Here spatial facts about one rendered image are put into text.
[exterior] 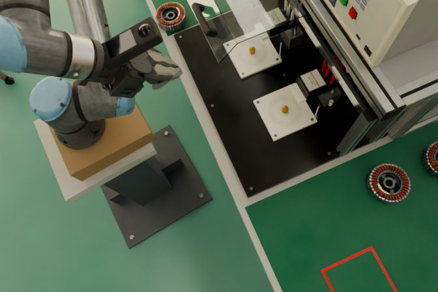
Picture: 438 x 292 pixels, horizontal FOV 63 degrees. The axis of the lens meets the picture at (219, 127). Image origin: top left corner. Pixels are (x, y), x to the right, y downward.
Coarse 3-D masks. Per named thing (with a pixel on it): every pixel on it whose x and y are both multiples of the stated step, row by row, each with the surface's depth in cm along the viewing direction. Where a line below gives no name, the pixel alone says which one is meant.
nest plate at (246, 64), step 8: (248, 40) 124; (256, 40) 124; (264, 40) 124; (240, 48) 124; (248, 48) 123; (256, 48) 123; (264, 48) 123; (272, 48) 122; (232, 56) 123; (240, 56) 122; (248, 56) 122; (256, 56) 122; (264, 56) 122; (272, 56) 121; (240, 64) 121; (248, 64) 121; (256, 64) 121; (264, 64) 121; (272, 64) 120; (240, 72) 120; (248, 72) 120; (256, 72) 120
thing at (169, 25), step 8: (160, 8) 133; (168, 8) 133; (176, 8) 132; (160, 16) 131; (168, 16) 133; (176, 16) 133; (184, 16) 131; (160, 24) 130; (168, 24) 130; (176, 24) 130
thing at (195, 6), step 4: (192, 4) 98; (196, 4) 97; (200, 4) 98; (192, 8) 98; (196, 8) 97; (200, 8) 98; (204, 8) 99; (196, 12) 97; (200, 12) 96; (196, 16) 97; (200, 16) 96; (200, 20) 96; (204, 20) 95; (200, 24) 96; (204, 24) 94; (204, 28) 95; (208, 28) 94; (212, 28) 95; (204, 32) 95; (208, 32) 94; (212, 32) 94; (216, 32) 95; (212, 36) 96
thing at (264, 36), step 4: (308, 16) 112; (296, 20) 112; (288, 24) 112; (292, 24) 112; (296, 24) 112; (300, 24) 113; (276, 28) 110; (280, 28) 111; (284, 28) 111; (288, 28) 112; (292, 28) 119; (296, 28) 116; (268, 32) 112; (272, 32) 111; (276, 32) 111; (280, 32) 112; (296, 32) 118; (260, 36) 114; (264, 36) 113; (268, 36) 113
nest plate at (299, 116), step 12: (264, 96) 116; (276, 96) 116; (288, 96) 115; (264, 108) 115; (276, 108) 114; (288, 108) 114; (300, 108) 114; (264, 120) 113; (276, 120) 113; (288, 120) 113; (300, 120) 112; (312, 120) 112; (276, 132) 111; (288, 132) 111
